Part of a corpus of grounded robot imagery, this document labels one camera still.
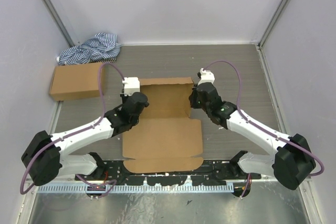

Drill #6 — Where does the brown cardboard box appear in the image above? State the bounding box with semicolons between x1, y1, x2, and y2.
49;62;105;101

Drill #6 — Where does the blue white striped cloth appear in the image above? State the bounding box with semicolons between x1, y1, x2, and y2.
56;33;122;66

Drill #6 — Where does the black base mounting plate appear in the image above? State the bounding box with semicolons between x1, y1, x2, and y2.
83;160;248;186

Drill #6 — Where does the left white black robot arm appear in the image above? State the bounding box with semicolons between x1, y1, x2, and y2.
21;92;149;186

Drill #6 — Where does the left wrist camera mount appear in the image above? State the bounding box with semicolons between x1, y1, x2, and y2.
122;77;140;96

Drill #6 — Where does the left aluminium frame post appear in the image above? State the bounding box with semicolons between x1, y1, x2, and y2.
42;0;75;47

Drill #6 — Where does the slotted grey cable duct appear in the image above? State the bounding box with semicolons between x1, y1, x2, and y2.
37;183;234;194

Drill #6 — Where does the right aluminium frame post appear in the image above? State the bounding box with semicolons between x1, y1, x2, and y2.
257;0;290;50

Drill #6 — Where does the aluminium front rail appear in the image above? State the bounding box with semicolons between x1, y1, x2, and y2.
25;159;312;183

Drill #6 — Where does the aluminium frame post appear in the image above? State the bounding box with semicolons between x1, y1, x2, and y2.
42;0;75;47
257;0;290;50

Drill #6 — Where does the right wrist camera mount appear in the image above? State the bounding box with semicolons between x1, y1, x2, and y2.
197;68;215;85

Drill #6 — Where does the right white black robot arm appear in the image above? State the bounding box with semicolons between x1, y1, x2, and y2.
189;82;316;190

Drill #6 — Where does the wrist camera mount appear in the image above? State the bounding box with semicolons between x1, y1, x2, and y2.
122;77;140;96
197;68;215;85

